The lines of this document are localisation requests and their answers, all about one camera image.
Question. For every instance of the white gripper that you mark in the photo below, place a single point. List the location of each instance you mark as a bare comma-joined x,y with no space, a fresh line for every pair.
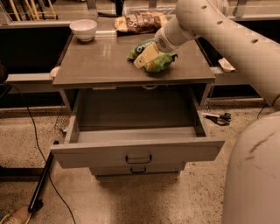
163,42

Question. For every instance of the green rice chip bag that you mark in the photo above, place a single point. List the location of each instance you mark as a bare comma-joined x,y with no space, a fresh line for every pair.
160,63

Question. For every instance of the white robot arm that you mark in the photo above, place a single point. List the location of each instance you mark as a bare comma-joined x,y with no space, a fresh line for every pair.
252,189

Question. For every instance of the brown chip bag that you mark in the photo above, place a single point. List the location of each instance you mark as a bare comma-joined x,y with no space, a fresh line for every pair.
141,22

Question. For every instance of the grey drawer cabinet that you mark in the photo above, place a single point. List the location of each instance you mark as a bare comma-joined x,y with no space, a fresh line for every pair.
101,63

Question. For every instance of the open grey top drawer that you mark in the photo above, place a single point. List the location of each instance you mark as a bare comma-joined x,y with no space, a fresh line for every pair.
108,125

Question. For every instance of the grey lower drawer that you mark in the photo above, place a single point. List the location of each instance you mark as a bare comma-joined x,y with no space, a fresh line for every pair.
138,169

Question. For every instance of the white bowl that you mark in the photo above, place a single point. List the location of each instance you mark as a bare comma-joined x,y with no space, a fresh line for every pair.
84,29

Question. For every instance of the white foam takeout container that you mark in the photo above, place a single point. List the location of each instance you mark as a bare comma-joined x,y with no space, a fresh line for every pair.
225,65

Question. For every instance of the small round pink object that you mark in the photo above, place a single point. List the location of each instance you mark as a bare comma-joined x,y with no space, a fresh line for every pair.
54,71

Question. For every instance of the black metal floor bar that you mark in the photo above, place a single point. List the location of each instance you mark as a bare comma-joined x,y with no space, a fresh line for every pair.
36,202

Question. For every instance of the tan shoe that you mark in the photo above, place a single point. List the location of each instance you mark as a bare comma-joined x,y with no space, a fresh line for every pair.
21,216

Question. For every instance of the black top drawer handle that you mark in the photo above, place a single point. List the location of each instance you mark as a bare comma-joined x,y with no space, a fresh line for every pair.
138,160

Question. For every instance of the wire mesh basket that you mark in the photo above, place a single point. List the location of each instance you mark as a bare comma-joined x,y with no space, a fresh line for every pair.
62,120

